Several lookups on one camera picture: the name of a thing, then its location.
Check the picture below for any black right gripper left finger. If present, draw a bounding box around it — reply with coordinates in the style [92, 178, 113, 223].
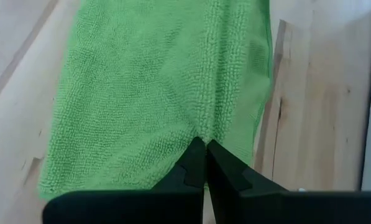
[42, 136, 207, 224]

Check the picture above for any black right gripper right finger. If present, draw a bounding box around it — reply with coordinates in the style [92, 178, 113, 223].
[206, 139, 371, 224]

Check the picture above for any green towel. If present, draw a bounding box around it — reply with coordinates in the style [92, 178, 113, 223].
[37, 0, 275, 200]

